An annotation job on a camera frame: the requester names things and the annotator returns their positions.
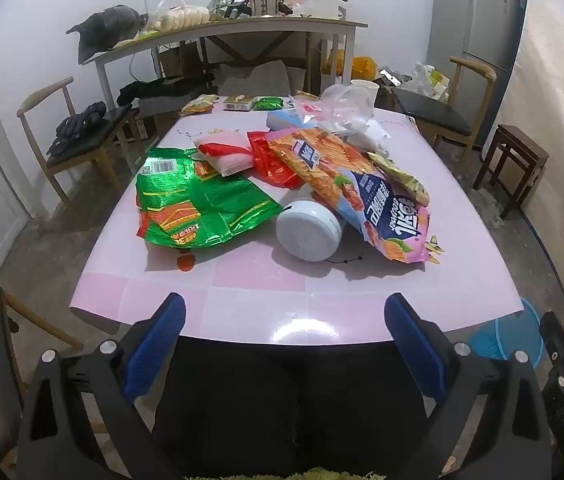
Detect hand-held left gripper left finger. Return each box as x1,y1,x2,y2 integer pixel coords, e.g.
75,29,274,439
14,292,188,480

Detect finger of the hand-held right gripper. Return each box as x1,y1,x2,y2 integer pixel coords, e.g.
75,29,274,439
538,310,564,396

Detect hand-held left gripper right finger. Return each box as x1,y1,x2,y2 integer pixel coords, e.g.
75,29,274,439
383,292,555,480

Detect blue wastebasket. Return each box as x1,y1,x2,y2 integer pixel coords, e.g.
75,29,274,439
468,296,545,368

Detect green snack bag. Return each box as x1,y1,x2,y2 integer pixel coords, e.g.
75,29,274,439
134,146,284,251

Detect orange and blue chip bag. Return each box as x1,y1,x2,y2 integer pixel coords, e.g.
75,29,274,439
267,127,430,265

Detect pink textured packet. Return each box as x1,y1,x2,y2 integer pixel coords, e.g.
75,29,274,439
193,131,257,177

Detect red snack wrapper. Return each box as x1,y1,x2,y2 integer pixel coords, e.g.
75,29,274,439
246,130,308,190

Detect white round container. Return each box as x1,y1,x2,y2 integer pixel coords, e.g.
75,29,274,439
275,198,344,262

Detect yellow green small packet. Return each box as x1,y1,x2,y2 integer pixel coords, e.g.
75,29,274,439
366,151,431,207

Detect dark wooden stool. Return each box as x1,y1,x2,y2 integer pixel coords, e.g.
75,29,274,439
473,124,550,218

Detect white mattress blue edge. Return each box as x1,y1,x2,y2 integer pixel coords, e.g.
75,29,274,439
509,0,564,328

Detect white plastic wrapper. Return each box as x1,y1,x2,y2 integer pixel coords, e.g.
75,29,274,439
344,120,393,156

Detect black clothing bundle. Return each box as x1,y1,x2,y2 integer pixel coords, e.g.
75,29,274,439
46,101,133,157

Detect yellow snack packet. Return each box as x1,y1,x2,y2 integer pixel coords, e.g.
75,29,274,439
179,95,219,117

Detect clear plastic bag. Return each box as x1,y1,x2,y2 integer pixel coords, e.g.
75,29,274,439
319,85,388,136

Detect black clothes pile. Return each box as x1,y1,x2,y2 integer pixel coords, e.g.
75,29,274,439
117,77,215,107

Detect brown snack packet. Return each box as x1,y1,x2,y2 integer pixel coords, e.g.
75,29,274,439
223,95,257,112

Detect white paper cup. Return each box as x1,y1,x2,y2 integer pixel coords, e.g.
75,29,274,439
350,79,380,111

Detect pink plastic packet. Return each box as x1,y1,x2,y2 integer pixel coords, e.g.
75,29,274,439
292,92,333,121

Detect white plastic bags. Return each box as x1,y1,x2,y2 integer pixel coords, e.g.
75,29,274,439
409,62,450,103

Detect orange plastic bag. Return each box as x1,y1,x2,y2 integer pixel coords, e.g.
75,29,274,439
329,50,378,83

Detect grey cushion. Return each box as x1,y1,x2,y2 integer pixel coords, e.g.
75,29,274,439
214,60,290,97

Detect grey refrigerator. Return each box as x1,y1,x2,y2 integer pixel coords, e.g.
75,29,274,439
427,0,530,148

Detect grey bag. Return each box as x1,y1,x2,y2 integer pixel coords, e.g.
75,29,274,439
66,5,149,65

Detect bag of white buns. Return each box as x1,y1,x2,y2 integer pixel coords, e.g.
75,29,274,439
142,0,211,36

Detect white side table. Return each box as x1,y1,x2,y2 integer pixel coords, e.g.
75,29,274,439
82,15,369,111

